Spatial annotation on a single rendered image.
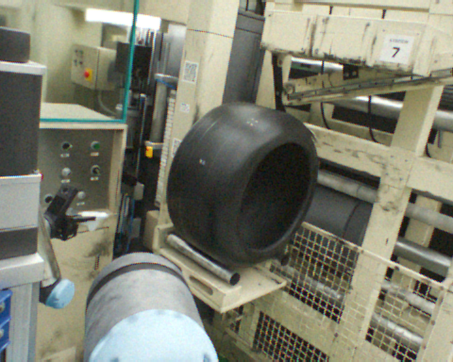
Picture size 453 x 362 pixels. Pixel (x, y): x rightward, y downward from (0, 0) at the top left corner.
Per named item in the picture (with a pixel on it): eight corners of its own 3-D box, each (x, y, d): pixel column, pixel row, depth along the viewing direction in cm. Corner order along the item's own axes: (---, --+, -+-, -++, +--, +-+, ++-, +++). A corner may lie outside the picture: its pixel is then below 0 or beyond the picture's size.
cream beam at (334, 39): (258, 49, 166) (265, 8, 162) (294, 57, 185) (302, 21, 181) (411, 74, 128) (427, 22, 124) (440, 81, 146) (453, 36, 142)
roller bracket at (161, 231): (151, 249, 162) (154, 225, 159) (224, 232, 191) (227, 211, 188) (157, 253, 160) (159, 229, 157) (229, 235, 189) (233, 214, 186)
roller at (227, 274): (163, 243, 162) (165, 233, 161) (173, 241, 166) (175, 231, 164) (229, 287, 140) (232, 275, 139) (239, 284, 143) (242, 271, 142)
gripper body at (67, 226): (58, 225, 134) (28, 238, 123) (64, 201, 131) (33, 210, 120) (78, 236, 132) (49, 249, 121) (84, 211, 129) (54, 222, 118)
